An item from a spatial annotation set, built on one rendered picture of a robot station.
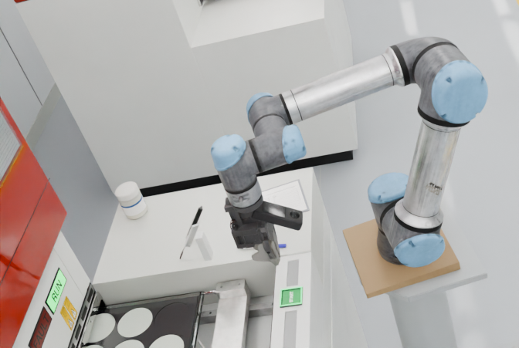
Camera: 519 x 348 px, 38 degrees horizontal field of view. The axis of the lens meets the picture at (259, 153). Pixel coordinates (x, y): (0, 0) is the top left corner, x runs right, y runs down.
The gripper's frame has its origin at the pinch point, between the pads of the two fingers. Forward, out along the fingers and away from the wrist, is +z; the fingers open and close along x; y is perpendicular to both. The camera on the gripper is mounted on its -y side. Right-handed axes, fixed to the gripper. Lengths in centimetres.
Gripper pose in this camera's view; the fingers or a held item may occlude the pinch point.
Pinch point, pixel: (279, 259)
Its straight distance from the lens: 176.9
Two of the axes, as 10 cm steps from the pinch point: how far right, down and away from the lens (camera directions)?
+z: 2.7, 7.8, 5.7
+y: -9.6, 1.8, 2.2
